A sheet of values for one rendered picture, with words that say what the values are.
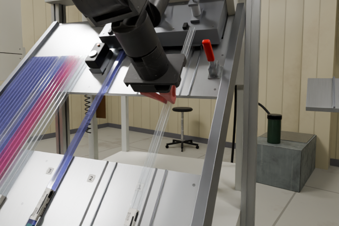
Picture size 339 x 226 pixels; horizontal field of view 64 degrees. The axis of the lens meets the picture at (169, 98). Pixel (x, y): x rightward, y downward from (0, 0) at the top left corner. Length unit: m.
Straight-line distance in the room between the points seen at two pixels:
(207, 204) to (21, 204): 0.38
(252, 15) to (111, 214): 0.64
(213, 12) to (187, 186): 0.43
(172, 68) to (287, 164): 2.32
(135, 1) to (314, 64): 3.09
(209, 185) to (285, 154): 2.23
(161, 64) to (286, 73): 3.25
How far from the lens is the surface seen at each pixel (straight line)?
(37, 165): 0.69
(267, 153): 2.73
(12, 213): 0.67
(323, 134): 3.42
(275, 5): 3.78
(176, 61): 0.46
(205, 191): 0.48
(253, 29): 0.83
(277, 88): 3.67
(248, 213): 0.94
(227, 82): 0.60
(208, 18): 0.70
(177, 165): 1.28
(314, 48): 3.39
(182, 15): 0.74
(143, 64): 0.43
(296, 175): 2.72
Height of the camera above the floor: 1.04
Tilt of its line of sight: 5 degrees down
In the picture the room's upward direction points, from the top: straight up
